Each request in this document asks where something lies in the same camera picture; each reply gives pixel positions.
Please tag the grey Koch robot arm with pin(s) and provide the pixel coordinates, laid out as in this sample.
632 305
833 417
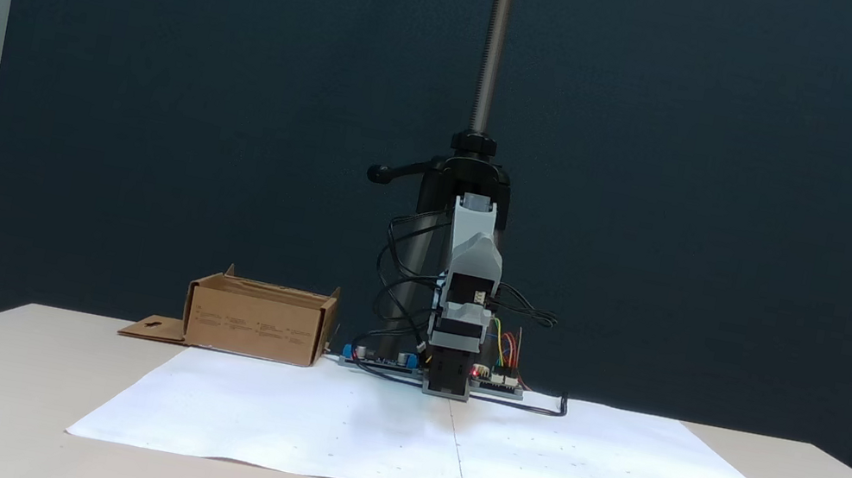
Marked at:
475 248

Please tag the blue circuit board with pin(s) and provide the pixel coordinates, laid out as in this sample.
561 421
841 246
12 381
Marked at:
378 360

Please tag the white paper sheet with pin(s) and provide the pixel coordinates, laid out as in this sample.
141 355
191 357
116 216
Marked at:
322 431

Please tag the brown cardboard box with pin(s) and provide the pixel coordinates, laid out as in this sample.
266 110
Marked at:
253 322

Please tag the black tripod with metal pole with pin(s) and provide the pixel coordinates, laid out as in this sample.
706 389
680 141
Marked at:
496 41

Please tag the dark blue partition panel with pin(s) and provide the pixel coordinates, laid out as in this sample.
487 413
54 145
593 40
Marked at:
196 102

